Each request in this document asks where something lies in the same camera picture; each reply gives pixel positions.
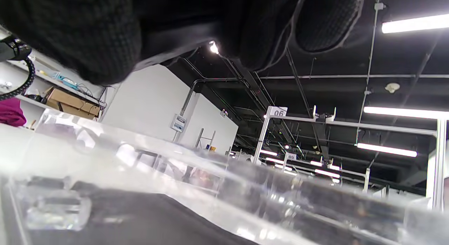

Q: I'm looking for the person's right hand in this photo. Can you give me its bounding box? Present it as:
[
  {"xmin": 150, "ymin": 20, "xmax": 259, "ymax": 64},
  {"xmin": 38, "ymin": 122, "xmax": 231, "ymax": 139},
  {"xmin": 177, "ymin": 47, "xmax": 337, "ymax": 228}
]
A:
[{"xmin": 0, "ymin": 0, "xmax": 367, "ymax": 86}]

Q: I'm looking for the clear acrylic drawer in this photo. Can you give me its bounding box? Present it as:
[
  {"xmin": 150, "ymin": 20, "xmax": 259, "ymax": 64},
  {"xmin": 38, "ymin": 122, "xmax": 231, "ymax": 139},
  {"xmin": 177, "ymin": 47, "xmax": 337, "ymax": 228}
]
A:
[{"xmin": 0, "ymin": 108, "xmax": 449, "ymax": 245}]

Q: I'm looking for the teal tool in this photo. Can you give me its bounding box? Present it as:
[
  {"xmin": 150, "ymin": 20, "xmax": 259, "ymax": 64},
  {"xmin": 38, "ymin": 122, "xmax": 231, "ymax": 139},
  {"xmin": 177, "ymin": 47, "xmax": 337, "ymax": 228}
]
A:
[{"xmin": 55, "ymin": 74, "xmax": 80, "ymax": 90}]

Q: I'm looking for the brown cardboard box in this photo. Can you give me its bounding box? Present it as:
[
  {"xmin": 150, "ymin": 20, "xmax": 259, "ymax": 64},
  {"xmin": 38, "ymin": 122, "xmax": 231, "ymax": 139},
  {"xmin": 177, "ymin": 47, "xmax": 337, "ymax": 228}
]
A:
[{"xmin": 45, "ymin": 87, "xmax": 102, "ymax": 119}]

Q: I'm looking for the magenta cloth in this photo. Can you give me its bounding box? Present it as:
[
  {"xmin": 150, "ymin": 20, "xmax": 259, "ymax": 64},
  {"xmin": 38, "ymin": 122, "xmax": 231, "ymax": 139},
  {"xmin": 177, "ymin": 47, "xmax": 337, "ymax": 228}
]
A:
[{"xmin": 0, "ymin": 97, "xmax": 27, "ymax": 128}]

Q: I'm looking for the grey step ladder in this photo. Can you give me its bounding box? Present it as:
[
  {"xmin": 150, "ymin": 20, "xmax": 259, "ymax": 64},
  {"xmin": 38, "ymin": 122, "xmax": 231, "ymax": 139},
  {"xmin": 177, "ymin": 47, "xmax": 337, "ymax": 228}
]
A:
[{"xmin": 194, "ymin": 128, "xmax": 216, "ymax": 151}]

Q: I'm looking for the cluster of distant ceiling lights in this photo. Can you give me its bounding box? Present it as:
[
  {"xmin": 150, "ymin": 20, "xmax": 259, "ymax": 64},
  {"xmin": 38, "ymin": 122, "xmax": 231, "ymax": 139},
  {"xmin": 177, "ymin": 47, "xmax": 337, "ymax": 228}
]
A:
[{"xmin": 260, "ymin": 148, "xmax": 343, "ymax": 184}]

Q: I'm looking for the long ceiling light tube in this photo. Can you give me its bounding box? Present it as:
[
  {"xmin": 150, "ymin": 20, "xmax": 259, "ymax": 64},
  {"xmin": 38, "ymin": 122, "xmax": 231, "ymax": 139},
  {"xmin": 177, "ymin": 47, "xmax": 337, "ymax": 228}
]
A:
[
  {"xmin": 381, "ymin": 14, "xmax": 449, "ymax": 34},
  {"xmin": 356, "ymin": 143, "xmax": 418, "ymax": 158},
  {"xmin": 363, "ymin": 106, "xmax": 449, "ymax": 120}
]

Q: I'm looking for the white wall shelf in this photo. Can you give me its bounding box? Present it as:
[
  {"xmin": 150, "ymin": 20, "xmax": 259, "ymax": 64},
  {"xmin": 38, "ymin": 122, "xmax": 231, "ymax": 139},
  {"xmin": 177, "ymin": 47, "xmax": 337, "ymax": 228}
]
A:
[{"xmin": 0, "ymin": 26, "xmax": 106, "ymax": 113}]

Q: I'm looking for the black cable chain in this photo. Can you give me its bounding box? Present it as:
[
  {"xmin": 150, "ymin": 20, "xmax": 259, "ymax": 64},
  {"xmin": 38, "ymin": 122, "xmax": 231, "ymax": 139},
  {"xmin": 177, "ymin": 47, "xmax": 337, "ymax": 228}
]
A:
[{"xmin": 0, "ymin": 57, "xmax": 36, "ymax": 101}]

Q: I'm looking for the grey wall conduit pipe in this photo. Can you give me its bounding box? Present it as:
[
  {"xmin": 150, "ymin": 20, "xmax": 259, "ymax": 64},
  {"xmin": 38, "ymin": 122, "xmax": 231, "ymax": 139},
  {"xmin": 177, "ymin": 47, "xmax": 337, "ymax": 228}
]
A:
[{"xmin": 172, "ymin": 78, "xmax": 240, "ymax": 143}]

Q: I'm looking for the white wall electrical box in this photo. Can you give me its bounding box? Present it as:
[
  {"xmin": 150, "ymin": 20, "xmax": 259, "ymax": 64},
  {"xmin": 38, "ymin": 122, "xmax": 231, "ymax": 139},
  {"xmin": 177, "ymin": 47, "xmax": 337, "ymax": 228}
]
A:
[{"xmin": 170, "ymin": 114, "xmax": 187, "ymax": 133}]

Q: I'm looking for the aluminium frame with sign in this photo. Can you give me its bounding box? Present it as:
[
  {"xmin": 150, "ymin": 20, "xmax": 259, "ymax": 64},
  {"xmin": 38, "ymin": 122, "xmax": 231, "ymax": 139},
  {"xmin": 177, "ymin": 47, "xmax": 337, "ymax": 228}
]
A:
[{"xmin": 252, "ymin": 106, "xmax": 448, "ymax": 211}]

